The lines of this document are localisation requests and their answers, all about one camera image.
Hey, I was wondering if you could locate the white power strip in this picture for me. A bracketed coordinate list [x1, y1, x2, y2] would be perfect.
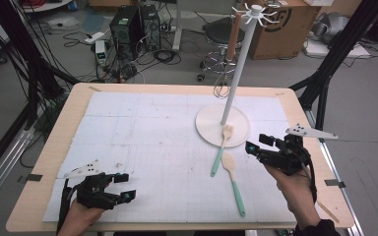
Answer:
[84, 31, 106, 45]

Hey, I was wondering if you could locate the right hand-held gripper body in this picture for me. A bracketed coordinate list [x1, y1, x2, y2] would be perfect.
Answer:
[257, 123, 339, 177]

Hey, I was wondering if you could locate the green-handled slotted spatula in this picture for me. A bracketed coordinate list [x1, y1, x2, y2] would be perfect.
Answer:
[210, 124, 234, 178]

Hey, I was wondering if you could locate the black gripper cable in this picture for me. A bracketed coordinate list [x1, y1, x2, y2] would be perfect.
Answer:
[56, 178, 80, 236]
[299, 148, 319, 205]

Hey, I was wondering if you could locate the white utensil rack stand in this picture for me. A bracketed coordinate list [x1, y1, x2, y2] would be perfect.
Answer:
[195, 3, 281, 149]

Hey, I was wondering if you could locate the grey computer tower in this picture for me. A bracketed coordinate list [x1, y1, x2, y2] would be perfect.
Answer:
[140, 3, 161, 52]

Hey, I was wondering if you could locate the thin wooden stick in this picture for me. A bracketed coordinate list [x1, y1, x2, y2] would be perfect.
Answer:
[317, 200, 341, 224]

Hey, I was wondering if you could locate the black round stool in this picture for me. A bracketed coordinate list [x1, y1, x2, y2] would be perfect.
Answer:
[196, 18, 246, 87]

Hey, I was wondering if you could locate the white foam mat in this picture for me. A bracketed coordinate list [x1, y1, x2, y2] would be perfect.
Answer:
[42, 90, 325, 224]

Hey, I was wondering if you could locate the person's right hand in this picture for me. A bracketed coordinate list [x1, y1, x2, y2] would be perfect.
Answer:
[264, 162, 313, 207]

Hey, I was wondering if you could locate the black metal frame stand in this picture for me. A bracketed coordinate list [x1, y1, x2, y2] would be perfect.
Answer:
[0, 0, 80, 185]
[288, 0, 378, 143]

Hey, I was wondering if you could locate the coiled black cable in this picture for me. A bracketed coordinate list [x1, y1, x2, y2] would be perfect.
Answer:
[153, 48, 182, 66]

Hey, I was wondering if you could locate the cardboard box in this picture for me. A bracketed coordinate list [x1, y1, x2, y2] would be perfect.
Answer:
[242, 0, 323, 61]

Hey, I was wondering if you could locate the aluminium rail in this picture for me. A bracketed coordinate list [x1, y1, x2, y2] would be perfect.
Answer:
[0, 127, 35, 215]
[304, 109, 365, 236]

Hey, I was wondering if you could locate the white flat board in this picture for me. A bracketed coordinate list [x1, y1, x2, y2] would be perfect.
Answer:
[303, 38, 372, 59]

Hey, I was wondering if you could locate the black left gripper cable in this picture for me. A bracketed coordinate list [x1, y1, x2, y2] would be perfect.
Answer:
[56, 178, 80, 236]

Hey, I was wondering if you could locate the small white device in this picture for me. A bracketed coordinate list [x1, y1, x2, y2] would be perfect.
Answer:
[94, 39, 108, 67]

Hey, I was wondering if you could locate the grey bag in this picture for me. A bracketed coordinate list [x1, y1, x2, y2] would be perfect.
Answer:
[311, 12, 350, 45]

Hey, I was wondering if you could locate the green-handled spoon spatula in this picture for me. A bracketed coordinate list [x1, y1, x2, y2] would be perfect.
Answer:
[220, 151, 247, 218]

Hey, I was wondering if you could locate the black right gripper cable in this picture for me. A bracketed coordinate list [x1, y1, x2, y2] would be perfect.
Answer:
[299, 148, 319, 205]

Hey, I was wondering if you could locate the white desk leg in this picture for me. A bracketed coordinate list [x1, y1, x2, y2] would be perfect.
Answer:
[172, 0, 183, 52]

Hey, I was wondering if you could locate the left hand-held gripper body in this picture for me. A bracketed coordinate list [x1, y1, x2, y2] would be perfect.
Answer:
[63, 159, 126, 210]

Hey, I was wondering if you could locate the person's left hand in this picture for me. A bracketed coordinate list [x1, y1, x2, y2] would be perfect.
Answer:
[57, 198, 107, 236]

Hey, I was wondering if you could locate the black computer tower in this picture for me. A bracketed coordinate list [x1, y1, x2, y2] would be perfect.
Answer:
[109, 5, 145, 62]

